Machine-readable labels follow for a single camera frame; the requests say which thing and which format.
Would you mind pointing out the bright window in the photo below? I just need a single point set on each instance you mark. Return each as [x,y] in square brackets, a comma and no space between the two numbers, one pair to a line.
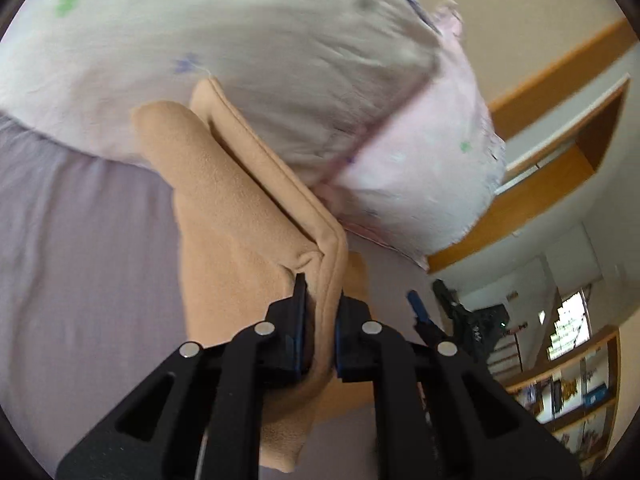
[570,325]

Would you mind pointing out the tan fleece garment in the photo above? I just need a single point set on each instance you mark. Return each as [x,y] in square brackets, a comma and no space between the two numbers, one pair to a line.
[225,200]

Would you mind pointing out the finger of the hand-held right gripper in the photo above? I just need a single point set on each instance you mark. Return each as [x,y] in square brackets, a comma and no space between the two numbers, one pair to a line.
[417,305]
[445,294]

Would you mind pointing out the wooden bookshelf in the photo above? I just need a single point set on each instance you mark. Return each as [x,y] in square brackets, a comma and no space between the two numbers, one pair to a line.
[575,362]

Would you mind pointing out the white floral quilt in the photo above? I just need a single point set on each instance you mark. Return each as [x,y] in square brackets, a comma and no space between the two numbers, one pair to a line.
[250,35]

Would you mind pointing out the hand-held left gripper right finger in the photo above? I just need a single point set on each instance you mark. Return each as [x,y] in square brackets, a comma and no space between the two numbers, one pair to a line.
[341,340]

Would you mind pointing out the wooden headboard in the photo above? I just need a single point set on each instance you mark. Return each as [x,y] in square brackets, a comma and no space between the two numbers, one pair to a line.
[540,190]

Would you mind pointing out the lavender bed sheet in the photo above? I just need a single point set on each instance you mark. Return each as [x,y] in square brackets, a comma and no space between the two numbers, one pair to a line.
[75,260]

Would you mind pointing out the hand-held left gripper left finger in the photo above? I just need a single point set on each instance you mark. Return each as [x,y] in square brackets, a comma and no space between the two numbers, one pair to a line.
[299,332]

